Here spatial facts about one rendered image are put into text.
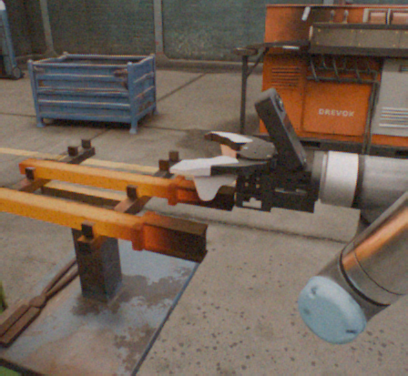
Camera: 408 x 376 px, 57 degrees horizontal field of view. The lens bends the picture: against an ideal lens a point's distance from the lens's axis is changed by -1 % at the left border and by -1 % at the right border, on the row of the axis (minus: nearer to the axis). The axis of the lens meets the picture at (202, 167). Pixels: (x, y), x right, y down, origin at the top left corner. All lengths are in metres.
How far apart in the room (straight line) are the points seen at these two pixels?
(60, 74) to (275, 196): 3.85
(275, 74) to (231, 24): 4.28
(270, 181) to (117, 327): 0.41
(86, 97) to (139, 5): 4.45
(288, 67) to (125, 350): 3.08
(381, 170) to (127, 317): 0.52
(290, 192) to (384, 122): 3.14
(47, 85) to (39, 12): 5.42
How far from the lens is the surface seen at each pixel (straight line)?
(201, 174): 0.51
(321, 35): 3.35
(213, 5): 7.82
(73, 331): 0.77
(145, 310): 0.78
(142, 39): 8.39
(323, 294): 0.45
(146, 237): 0.51
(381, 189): 0.52
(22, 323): 0.80
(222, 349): 1.66
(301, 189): 0.55
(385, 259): 0.42
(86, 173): 0.68
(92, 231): 0.53
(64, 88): 4.29
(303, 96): 3.59
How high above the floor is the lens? 1.26
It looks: 24 degrees down
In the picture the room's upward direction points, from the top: straight up
